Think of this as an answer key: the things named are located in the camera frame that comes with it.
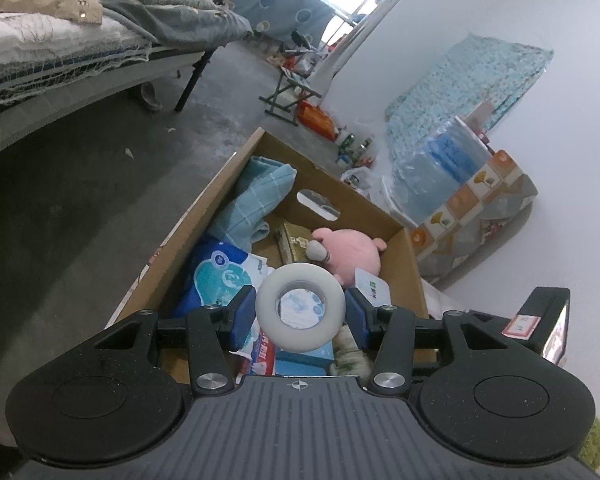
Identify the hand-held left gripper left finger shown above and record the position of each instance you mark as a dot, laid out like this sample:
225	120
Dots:
242	317

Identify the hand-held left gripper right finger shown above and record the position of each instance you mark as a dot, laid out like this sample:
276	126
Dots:
356	317

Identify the white tape roll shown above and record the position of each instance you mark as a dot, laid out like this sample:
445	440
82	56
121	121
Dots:
270	330

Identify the small white box green logo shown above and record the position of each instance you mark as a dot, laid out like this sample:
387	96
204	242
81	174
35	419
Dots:
372	287

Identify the blue white wet wipes pack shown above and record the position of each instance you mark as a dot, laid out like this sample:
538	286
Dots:
215	275

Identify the pink plush pig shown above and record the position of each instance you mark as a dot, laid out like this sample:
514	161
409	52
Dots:
352	252

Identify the light blue box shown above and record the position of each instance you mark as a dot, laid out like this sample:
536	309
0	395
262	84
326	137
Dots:
300	360

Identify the brown cardboard box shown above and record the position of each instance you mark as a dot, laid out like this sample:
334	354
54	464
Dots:
360	210

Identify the blue striped towel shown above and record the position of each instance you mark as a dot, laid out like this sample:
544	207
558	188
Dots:
255	195

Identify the folded patterned mattress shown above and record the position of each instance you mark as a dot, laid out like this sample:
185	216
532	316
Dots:
480	220

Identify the green fuzzy item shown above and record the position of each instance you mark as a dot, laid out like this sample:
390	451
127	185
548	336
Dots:
595	442

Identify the white plastic bag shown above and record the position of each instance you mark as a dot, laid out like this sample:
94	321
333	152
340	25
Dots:
360	177

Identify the cluster of bottles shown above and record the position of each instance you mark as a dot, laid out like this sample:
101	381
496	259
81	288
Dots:
355	147

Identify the orange bag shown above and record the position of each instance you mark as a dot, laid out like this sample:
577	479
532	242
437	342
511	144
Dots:
317	120

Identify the slipper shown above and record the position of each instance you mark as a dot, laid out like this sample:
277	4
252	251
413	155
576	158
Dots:
151	97

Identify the folding stool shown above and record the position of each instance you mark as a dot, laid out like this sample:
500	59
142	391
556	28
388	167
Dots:
300	85

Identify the blue floral cloth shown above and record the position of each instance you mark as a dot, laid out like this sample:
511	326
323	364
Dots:
470	75

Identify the black exercise bike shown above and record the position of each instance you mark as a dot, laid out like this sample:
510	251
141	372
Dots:
300	40

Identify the grey quilt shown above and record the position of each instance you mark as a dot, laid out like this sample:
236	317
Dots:
180	15

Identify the hanging blue patterned sheet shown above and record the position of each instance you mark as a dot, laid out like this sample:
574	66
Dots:
280	5

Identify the metal frame bed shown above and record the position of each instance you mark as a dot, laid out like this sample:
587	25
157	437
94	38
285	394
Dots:
55	55

